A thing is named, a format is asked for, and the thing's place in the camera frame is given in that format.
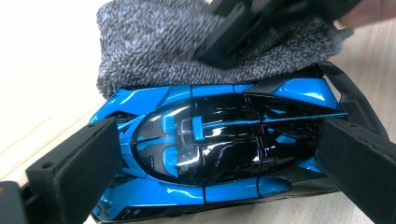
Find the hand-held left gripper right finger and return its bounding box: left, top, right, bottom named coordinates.
left=316, top=118, right=396, bottom=224

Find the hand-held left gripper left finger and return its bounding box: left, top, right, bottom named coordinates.
left=25, top=117, right=124, bottom=224

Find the grey knitted cloth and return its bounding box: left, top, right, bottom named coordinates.
left=95, top=0, right=354, bottom=99

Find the blue and black toy car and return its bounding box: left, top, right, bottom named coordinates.
left=88, top=60, right=390, bottom=223

